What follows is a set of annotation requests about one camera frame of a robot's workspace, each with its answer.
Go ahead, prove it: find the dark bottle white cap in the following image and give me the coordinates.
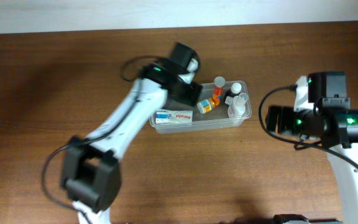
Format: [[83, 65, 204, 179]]
[[223, 82, 242, 105]]

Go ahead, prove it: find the white spray bottle clear cap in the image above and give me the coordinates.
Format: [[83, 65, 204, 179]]
[[227, 93, 249, 118]]

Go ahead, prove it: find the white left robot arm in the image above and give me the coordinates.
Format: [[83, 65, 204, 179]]
[[60, 43, 202, 223]]

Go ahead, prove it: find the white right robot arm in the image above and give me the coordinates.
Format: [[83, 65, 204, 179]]
[[259, 72, 358, 223]]

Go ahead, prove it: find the tiger balm jar gold lid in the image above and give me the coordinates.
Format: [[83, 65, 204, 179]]
[[197, 98, 216, 114]]

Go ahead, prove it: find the clear plastic container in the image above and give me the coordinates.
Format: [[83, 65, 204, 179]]
[[149, 80, 252, 134]]

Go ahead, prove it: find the white Panadol box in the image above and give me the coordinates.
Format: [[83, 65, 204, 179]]
[[155, 110, 193, 124]]

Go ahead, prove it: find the orange tube white cap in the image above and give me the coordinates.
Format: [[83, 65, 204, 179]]
[[212, 77, 226, 106]]

